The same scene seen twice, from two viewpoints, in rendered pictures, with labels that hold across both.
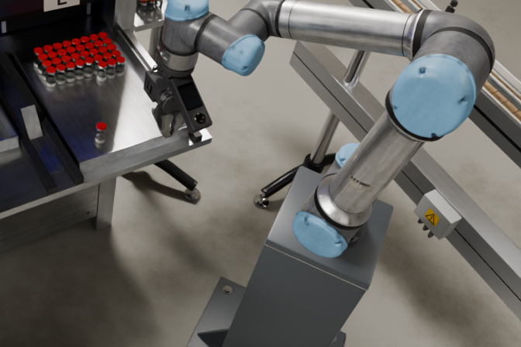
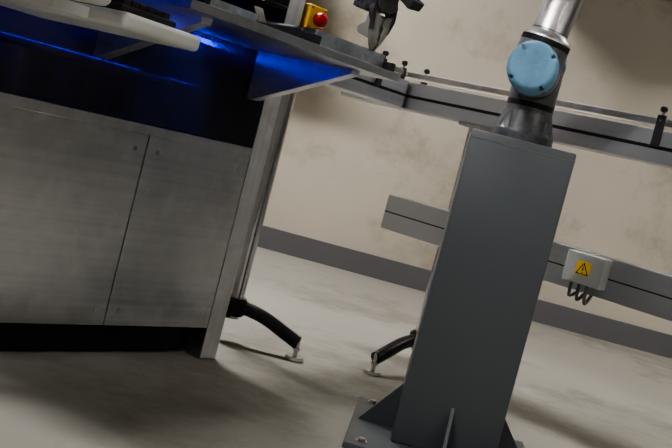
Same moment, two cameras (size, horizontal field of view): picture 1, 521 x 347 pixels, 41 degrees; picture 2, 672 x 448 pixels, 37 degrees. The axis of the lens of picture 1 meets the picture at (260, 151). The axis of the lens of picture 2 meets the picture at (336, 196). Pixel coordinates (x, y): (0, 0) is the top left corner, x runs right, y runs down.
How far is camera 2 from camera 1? 1.98 m
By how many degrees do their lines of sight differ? 44
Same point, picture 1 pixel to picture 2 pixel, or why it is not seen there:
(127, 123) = not seen: hidden behind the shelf
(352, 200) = (558, 15)
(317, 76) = (418, 218)
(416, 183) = (554, 259)
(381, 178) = not seen: outside the picture
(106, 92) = not seen: hidden behind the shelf
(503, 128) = (627, 137)
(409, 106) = not seen: outside the picture
